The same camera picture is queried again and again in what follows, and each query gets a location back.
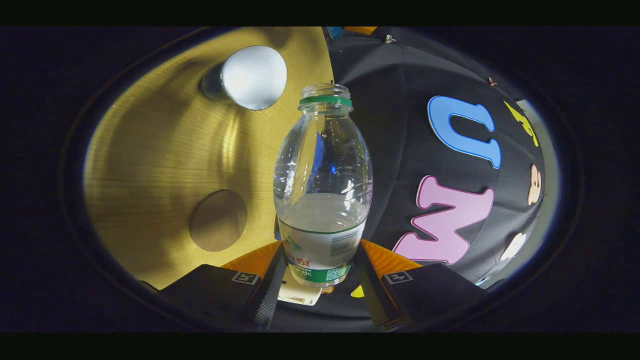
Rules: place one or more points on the silver clip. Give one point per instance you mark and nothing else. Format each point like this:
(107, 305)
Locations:
(389, 39)

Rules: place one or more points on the round brown coaster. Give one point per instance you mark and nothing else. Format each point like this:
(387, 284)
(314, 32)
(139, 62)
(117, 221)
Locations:
(218, 220)

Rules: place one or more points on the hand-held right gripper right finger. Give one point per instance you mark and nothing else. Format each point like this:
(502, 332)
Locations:
(377, 305)

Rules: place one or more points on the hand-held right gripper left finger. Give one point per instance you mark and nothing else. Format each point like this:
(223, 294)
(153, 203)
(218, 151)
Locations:
(265, 305)

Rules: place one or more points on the black backdrop cloth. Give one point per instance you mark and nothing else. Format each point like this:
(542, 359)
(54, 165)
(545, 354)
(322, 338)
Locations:
(400, 150)

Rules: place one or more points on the clear plastic water bottle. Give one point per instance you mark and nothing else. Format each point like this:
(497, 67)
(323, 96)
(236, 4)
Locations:
(322, 165)

